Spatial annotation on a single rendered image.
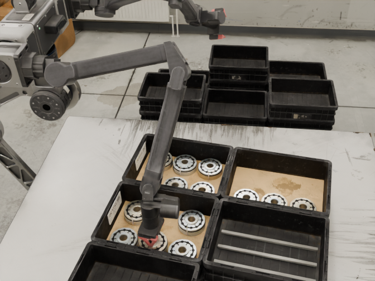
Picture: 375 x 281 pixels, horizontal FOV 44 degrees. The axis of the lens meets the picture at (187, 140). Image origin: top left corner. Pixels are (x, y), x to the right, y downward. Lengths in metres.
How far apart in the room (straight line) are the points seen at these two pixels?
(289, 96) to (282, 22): 1.79
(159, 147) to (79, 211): 0.72
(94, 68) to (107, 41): 3.32
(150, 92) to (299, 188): 1.45
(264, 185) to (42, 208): 0.97
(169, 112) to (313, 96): 1.76
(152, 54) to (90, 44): 3.37
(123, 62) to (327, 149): 1.25
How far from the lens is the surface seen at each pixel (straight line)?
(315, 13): 4.74
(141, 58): 1.45
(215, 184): 1.94
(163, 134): 1.46
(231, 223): 1.80
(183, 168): 1.97
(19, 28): 1.67
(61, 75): 1.50
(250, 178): 1.97
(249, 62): 3.39
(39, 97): 1.92
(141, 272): 1.68
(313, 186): 1.98
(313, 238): 1.80
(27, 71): 1.56
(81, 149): 2.38
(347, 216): 2.08
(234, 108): 3.09
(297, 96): 3.06
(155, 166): 1.48
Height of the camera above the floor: 2.22
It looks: 40 degrees down
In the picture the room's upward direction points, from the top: 2 degrees counter-clockwise
